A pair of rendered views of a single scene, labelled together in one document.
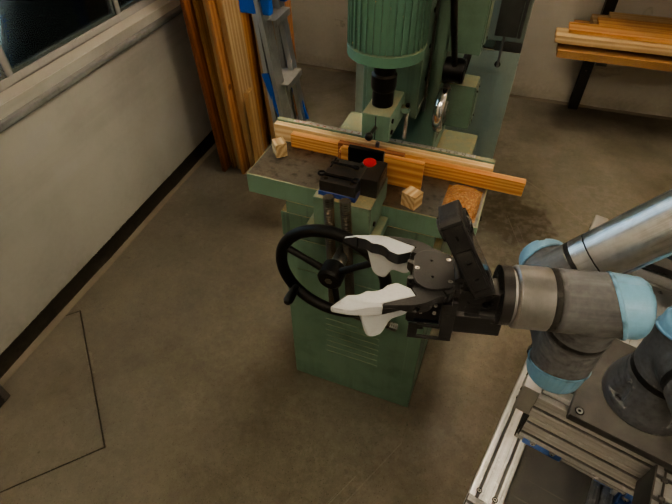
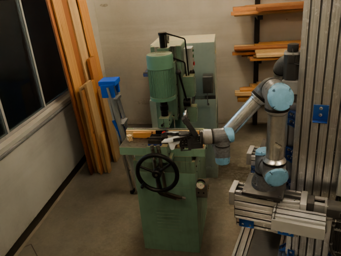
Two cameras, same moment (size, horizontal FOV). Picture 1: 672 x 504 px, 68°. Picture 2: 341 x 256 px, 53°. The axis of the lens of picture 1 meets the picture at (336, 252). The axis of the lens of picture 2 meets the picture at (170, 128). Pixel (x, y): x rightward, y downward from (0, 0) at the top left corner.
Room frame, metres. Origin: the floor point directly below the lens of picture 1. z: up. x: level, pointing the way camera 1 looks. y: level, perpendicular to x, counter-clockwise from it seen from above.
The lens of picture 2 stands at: (-1.10, 0.15, 1.93)
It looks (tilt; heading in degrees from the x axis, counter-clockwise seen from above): 23 degrees down; 352
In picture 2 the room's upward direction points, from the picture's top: 5 degrees counter-clockwise
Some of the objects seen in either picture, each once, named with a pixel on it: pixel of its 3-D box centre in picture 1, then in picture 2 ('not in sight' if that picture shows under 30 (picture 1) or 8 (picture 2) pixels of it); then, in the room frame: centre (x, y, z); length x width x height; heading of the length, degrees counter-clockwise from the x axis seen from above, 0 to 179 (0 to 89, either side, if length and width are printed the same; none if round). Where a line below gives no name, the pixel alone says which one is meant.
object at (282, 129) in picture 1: (377, 150); (166, 133); (1.12, -0.11, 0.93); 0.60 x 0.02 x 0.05; 69
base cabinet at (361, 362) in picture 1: (378, 271); (175, 191); (1.22, -0.15, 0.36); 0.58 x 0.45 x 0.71; 159
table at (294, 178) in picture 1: (361, 195); (162, 148); (1.01, -0.07, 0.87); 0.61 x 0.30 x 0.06; 69
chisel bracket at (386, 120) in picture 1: (384, 117); (166, 120); (1.12, -0.12, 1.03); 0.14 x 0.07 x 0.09; 159
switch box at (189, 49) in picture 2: not in sight; (189, 58); (1.35, -0.36, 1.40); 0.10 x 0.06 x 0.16; 159
